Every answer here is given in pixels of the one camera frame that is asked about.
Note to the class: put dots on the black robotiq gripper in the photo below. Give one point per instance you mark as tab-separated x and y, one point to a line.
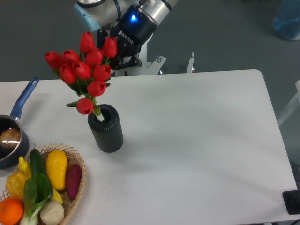
136	22

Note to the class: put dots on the red tulip bouquet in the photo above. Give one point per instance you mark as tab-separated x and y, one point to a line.
86	73

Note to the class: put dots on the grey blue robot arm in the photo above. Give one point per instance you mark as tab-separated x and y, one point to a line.
96	14

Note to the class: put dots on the dark grey ribbed vase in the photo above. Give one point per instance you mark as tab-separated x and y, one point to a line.
108	134

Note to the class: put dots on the yellow squash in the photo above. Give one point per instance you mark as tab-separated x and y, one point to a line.
56	168

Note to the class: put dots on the purple sweet potato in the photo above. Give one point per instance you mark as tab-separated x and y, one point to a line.
73	179

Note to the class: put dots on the brown bread bun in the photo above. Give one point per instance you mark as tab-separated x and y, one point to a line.
10	138

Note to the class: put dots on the dark green cucumber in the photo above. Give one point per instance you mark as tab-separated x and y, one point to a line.
36	162

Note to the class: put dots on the small yellow pepper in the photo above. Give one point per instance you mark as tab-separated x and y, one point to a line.
24	167

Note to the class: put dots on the yellow banana tip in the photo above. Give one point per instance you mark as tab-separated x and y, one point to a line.
56	196

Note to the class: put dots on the green bok choy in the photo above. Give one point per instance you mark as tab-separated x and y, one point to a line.
37	191

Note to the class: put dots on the blue translucent container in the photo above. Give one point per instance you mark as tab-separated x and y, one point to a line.
286	22

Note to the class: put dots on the yellow bell pepper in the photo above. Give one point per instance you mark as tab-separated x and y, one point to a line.
15	185

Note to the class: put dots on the beige garlic bulb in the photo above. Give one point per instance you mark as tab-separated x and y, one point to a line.
52	213

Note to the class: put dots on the orange fruit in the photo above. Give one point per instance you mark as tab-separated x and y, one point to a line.
11	211

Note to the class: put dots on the black device at table edge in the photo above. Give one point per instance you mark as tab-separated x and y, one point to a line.
292	201

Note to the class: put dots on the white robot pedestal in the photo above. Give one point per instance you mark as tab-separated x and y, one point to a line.
147	68

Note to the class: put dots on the blue handled saucepan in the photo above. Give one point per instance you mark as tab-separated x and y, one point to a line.
9	157

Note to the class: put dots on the white metal frame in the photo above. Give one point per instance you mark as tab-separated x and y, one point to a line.
290	107

